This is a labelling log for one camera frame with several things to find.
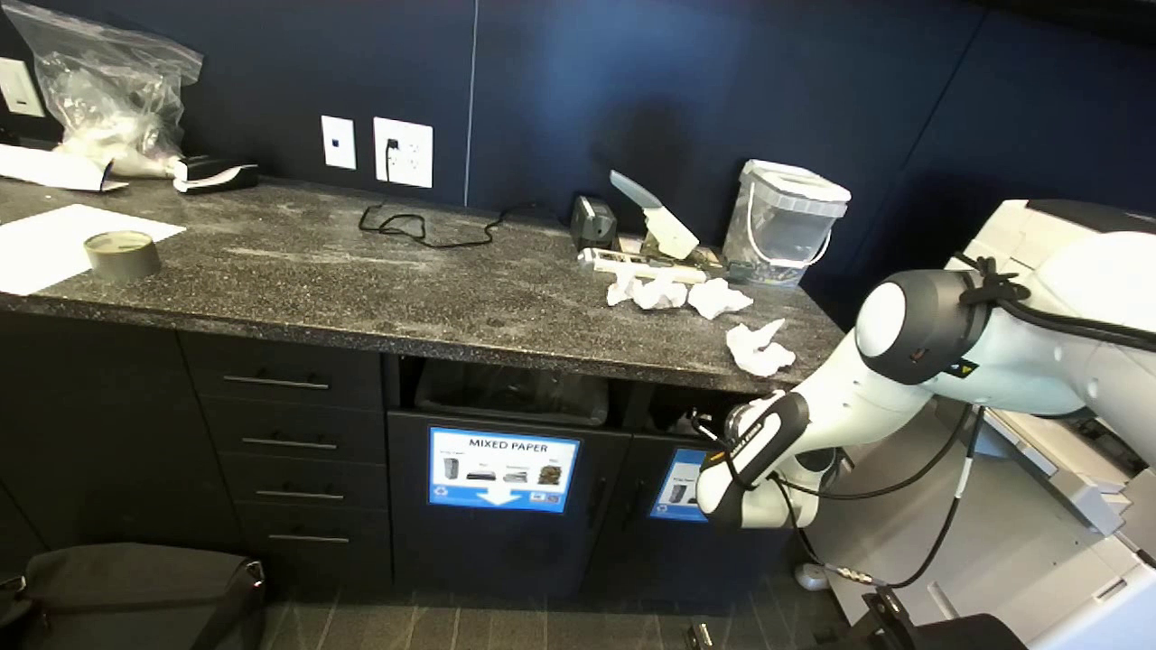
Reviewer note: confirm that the white tissue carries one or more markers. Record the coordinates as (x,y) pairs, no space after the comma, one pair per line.
(759,353)
(662,293)

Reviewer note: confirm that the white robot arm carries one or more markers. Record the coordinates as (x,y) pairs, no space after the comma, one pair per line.
(1050,311)

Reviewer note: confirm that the left black rubbish bin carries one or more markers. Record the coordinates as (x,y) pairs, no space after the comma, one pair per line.
(528,394)

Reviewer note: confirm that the black rubbish bin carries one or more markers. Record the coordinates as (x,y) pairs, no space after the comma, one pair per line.
(676,411)
(528,394)

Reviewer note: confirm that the right black rubbish bin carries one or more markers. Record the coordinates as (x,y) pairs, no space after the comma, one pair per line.
(676,411)

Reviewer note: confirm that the left blue recycling sign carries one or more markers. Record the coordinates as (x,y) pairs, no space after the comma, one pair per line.
(499,471)

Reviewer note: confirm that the right blue mixed paper sign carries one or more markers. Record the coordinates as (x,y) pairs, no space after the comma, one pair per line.
(676,498)

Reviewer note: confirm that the roll of tape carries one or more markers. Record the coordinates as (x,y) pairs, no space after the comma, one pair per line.
(122,247)

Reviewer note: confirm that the black drawer cabinet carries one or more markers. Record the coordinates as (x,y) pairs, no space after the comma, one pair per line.
(144,434)

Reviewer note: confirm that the grey office printer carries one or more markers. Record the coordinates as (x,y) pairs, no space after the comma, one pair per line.
(1032,533)

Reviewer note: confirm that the clear plastic bag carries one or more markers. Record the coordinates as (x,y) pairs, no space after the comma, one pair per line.
(116,92)

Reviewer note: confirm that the white paper sheet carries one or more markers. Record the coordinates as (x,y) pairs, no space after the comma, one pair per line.
(47,247)

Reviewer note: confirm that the black bag on floor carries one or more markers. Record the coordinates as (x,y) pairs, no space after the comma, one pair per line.
(134,598)

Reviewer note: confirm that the white double wall socket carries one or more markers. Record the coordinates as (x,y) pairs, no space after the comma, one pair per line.
(401,152)

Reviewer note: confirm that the white single wall socket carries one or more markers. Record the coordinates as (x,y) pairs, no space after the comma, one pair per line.
(339,144)

